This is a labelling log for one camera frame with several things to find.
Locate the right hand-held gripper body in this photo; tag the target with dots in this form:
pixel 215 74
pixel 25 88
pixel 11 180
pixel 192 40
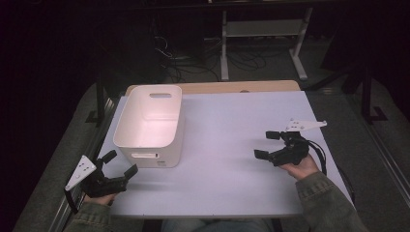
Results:
pixel 290 151

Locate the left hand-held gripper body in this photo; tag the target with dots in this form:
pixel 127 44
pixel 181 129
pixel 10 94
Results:
pixel 96 183

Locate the white plastic storage bin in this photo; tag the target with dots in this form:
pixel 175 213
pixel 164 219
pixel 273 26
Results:
pixel 151 129

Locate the person's left hand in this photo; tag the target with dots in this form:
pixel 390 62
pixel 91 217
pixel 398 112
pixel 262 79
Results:
pixel 102 198

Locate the person's right hand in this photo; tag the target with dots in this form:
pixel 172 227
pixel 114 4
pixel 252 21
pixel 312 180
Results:
pixel 301 169

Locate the black metal stand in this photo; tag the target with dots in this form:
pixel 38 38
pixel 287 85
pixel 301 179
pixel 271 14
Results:
pixel 100 100
pixel 367 96

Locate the white metal stand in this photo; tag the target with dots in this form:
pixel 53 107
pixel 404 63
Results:
pixel 264 29

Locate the aluminium rail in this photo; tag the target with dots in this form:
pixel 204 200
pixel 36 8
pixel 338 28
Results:
pixel 386 158
pixel 82 167

